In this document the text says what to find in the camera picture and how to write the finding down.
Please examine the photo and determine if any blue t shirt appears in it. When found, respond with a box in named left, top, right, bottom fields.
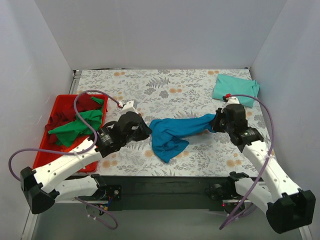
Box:
left=149, top=113, right=215, bottom=164

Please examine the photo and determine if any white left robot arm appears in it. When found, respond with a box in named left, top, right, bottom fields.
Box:
left=20, top=111, right=152, bottom=214

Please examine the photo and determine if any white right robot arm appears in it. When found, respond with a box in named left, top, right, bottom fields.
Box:
left=210, top=103, right=316, bottom=234

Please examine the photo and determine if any folded mint green t shirt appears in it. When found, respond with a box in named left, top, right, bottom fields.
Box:
left=212, top=73, right=260, bottom=100

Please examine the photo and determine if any floral patterned table mat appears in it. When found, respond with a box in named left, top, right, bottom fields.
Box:
left=73, top=69, right=258, bottom=177

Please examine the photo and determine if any dark red t shirt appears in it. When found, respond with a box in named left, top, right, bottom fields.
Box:
left=44, top=92, right=102, bottom=144

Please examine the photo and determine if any red plastic bin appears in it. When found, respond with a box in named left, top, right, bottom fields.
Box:
left=32, top=94, right=109, bottom=174

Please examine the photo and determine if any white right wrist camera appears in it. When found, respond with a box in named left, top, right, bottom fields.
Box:
left=222, top=93, right=240, bottom=105

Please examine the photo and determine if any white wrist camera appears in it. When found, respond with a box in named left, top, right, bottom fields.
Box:
left=222, top=93, right=240, bottom=105
left=117, top=100, right=138, bottom=114

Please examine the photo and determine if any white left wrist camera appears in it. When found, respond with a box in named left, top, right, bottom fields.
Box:
left=117, top=100, right=138, bottom=114

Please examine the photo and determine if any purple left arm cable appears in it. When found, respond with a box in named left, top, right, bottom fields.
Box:
left=8, top=89, right=123, bottom=183

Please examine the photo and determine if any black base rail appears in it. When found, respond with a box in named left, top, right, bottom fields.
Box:
left=82, top=175, right=253, bottom=212

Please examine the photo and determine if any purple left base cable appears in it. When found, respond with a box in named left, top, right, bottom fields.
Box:
left=74, top=196, right=119, bottom=230

